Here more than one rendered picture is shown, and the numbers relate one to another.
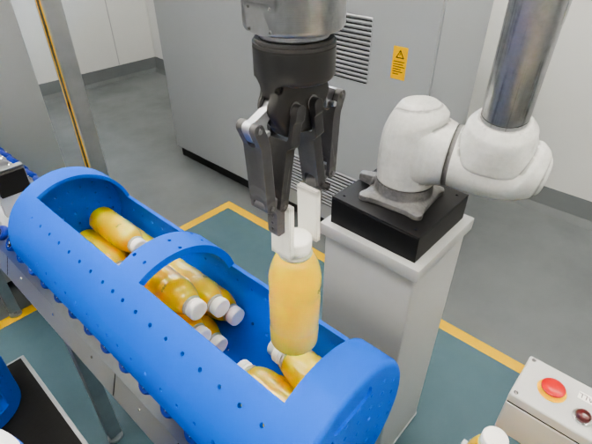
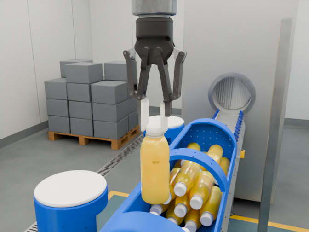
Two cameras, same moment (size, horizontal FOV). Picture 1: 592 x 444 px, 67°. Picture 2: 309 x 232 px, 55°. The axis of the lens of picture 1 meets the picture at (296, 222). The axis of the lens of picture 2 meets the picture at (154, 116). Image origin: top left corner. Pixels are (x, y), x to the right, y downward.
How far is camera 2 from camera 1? 0.61 m
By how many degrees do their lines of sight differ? 63
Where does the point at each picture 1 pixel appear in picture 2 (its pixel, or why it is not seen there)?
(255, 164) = (128, 70)
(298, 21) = (133, 7)
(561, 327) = not seen: outside the picture
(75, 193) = (213, 134)
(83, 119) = (273, 118)
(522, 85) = not seen: outside the picture
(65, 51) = (279, 81)
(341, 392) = (133, 225)
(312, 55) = (140, 22)
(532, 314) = not seen: outside the picture
